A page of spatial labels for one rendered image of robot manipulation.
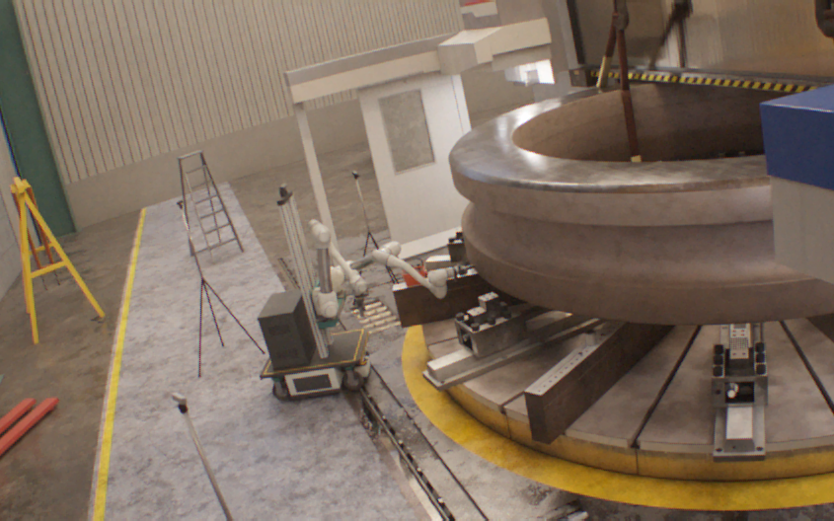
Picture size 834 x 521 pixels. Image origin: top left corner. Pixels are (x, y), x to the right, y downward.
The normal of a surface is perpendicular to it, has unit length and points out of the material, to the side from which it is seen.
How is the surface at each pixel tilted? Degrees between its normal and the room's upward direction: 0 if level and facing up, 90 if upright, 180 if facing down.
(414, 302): 90
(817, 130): 90
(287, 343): 90
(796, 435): 0
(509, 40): 90
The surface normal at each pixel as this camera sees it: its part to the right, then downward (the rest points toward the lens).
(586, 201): -0.65, 0.37
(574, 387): 0.72, 0.09
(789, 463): -0.25, 0.37
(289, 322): -0.02, 0.33
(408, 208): 0.35, 0.24
